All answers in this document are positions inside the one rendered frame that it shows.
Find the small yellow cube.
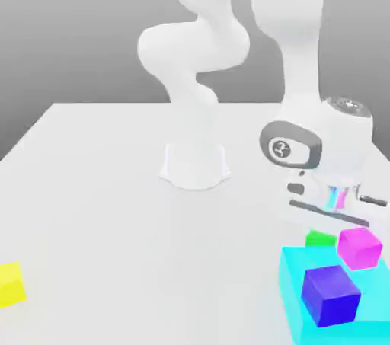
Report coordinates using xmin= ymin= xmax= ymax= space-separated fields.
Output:
xmin=0 ymin=260 xmax=28 ymax=310

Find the small green cube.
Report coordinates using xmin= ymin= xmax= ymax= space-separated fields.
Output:
xmin=305 ymin=229 xmax=338 ymax=248

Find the small magenta cube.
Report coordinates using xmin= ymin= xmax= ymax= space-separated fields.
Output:
xmin=336 ymin=227 xmax=384 ymax=272

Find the large cyan box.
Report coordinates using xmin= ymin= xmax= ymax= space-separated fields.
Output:
xmin=277 ymin=245 xmax=390 ymax=345

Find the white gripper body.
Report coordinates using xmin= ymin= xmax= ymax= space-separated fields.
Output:
xmin=281 ymin=196 xmax=384 ymax=241

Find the small blue cube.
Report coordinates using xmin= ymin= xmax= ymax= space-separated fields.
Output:
xmin=300 ymin=264 xmax=363 ymax=329

